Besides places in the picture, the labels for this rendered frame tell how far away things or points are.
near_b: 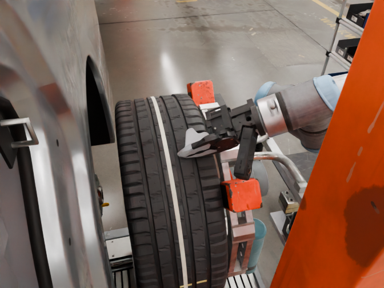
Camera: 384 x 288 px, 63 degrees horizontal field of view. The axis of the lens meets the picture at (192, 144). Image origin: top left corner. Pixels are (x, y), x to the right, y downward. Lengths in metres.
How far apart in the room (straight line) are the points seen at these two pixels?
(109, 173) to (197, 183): 1.66
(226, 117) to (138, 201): 0.28
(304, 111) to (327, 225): 0.25
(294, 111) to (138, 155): 0.37
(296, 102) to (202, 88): 0.42
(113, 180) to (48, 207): 1.86
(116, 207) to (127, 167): 1.41
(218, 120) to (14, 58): 0.45
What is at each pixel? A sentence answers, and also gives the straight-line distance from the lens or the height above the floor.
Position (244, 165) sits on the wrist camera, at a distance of 0.68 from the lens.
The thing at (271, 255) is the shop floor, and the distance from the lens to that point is 1.97.
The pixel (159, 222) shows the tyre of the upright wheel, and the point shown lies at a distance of 0.75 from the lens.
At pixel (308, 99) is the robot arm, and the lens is 0.68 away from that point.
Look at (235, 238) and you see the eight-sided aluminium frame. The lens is 0.86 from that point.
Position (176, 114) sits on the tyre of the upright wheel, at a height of 1.18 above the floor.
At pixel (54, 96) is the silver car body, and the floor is 1.43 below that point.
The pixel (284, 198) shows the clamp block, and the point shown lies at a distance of 0.98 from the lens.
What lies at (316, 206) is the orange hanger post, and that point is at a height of 1.27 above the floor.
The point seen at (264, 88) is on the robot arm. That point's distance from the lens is 0.87.
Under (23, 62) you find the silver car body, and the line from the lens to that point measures 0.43.
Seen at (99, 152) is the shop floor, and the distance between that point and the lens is 2.57.
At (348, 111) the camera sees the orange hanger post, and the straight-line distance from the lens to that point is 0.44.
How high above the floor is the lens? 1.68
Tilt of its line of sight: 41 degrees down
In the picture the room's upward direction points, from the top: straight up
